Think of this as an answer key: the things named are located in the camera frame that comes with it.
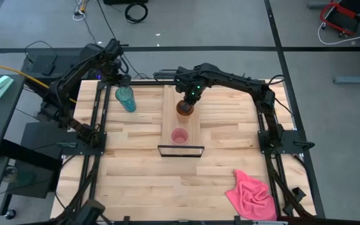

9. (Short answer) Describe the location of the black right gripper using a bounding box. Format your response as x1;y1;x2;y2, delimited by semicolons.
175;74;207;113

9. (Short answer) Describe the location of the brown orange cup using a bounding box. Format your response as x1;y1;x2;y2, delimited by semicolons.
175;100;196;124

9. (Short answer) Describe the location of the teal translucent plastic cup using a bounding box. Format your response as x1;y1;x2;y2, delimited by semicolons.
114;85;137;113

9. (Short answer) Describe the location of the wooden tray board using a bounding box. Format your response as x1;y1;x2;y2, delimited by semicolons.
157;84;206;158

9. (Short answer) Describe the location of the pink plastic cup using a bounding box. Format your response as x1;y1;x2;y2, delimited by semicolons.
170;126;190;146

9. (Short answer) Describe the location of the black vented power box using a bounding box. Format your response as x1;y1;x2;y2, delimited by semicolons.
21;54;59;76

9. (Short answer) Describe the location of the pink cloth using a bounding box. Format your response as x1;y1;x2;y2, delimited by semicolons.
224;169;278;222

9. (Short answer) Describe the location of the mint green stapler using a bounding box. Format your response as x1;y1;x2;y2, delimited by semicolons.
0;75;15;100

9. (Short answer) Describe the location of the grey table foot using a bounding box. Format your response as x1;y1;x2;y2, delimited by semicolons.
333;69;360;85

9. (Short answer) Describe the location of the red and black dolly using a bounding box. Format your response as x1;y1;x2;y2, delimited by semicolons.
319;1;360;36

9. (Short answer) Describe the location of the thin black floor cable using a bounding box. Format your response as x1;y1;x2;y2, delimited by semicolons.
96;0;145;79

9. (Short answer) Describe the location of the coiled black cable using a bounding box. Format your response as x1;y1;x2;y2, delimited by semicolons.
124;2;149;24

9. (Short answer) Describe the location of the white and yellow cable bundle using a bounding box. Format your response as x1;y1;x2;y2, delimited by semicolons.
72;0;89;22

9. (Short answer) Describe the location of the yellow cable by desk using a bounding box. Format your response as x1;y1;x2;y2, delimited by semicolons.
0;59;78;104

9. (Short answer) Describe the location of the black cable clip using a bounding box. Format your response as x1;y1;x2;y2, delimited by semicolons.
290;186;308;204

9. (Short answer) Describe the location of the white cable on floor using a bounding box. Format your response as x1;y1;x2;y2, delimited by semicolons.
317;21;360;46

